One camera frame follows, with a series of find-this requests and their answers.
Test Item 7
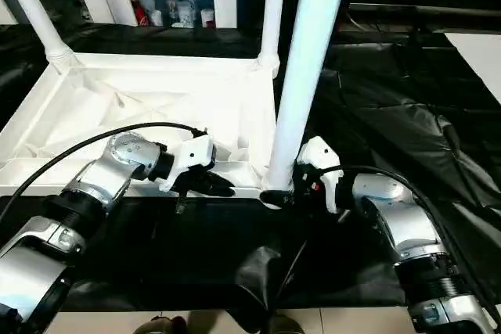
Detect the white plastic table top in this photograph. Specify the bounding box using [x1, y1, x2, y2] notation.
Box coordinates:
[0, 52, 294, 210]

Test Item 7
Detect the black mat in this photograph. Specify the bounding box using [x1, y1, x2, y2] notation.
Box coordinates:
[0, 23, 501, 331]

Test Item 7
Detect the white flat board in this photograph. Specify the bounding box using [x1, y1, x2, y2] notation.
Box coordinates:
[444, 32, 501, 103]

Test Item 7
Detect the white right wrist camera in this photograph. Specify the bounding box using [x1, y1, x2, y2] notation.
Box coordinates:
[297, 136, 345, 214]

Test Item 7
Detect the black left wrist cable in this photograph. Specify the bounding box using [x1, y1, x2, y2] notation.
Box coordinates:
[0, 121, 208, 226]

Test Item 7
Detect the black rail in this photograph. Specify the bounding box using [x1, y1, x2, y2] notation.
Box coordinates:
[347, 3, 501, 25]

